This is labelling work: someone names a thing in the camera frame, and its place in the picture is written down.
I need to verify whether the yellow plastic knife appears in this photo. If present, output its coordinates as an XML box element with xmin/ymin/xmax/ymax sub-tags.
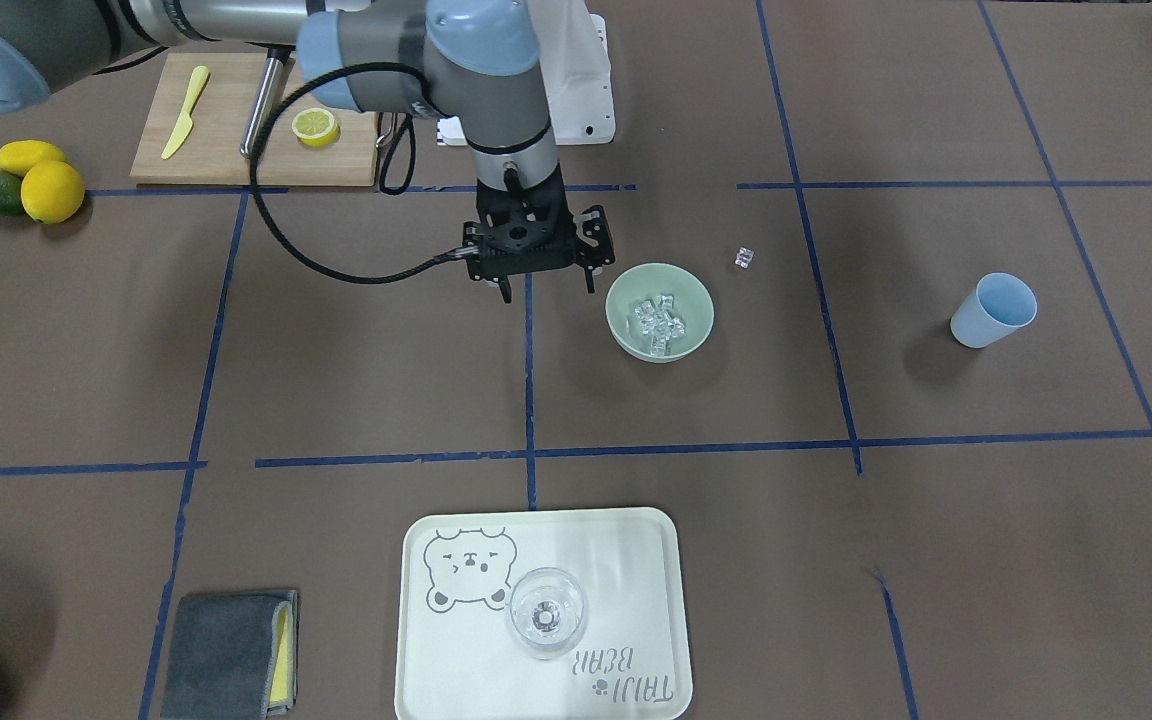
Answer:
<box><xmin>160</xmin><ymin>65</ymin><xmax>211</xmax><ymax>160</ymax></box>

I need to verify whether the grey folded cloth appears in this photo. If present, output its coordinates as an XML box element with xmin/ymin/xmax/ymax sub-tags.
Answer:
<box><xmin>160</xmin><ymin>588</ymin><xmax>300</xmax><ymax>719</ymax></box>

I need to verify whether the white bear tray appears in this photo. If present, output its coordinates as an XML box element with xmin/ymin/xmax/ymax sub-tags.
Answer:
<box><xmin>394</xmin><ymin>507</ymin><xmax>694</xmax><ymax>719</ymax></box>

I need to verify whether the green ceramic bowl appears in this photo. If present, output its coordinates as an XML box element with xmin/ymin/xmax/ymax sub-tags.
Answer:
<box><xmin>605</xmin><ymin>263</ymin><xmax>717</xmax><ymax>364</ymax></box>

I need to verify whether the steel muddler black cap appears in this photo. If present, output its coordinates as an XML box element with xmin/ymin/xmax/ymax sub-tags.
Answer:
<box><xmin>238</xmin><ymin>45</ymin><xmax>293</xmax><ymax>159</ymax></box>

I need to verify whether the wooden cutting board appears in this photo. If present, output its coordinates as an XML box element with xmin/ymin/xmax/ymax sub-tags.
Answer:
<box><xmin>131</xmin><ymin>51</ymin><xmax>379</xmax><ymax>187</ymax></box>

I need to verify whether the stray ice cube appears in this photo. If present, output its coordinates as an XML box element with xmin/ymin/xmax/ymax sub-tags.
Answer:
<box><xmin>733</xmin><ymin>247</ymin><xmax>755</xmax><ymax>270</ymax></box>

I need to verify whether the clear wine glass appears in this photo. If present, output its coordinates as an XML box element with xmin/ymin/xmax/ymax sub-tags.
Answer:
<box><xmin>507</xmin><ymin>568</ymin><xmax>589</xmax><ymax>661</ymax></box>

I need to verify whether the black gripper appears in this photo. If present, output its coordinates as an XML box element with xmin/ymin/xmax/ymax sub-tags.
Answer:
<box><xmin>465</xmin><ymin>165</ymin><xmax>616</xmax><ymax>304</ymax></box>

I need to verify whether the yellow lemon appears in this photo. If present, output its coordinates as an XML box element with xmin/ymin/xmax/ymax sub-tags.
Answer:
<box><xmin>0</xmin><ymin>141</ymin><xmax>68</xmax><ymax>179</ymax></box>
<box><xmin>20</xmin><ymin>160</ymin><xmax>86</xmax><ymax>225</ymax></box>

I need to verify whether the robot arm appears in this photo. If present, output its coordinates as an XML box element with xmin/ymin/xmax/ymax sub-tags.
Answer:
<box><xmin>0</xmin><ymin>1</ymin><xmax>614</xmax><ymax>302</ymax></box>

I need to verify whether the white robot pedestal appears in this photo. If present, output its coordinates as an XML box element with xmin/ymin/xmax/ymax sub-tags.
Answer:
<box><xmin>426</xmin><ymin>1</ymin><xmax>616</xmax><ymax>146</ymax></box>

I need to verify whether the light blue plastic cup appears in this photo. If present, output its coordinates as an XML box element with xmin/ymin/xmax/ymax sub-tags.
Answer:
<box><xmin>950</xmin><ymin>272</ymin><xmax>1038</xmax><ymax>348</ymax></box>

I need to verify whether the half lemon slice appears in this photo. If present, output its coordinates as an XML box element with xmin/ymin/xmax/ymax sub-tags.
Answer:
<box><xmin>291</xmin><ymin>108</ymin><xmax>340</xmax><ymax>149</ymax></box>

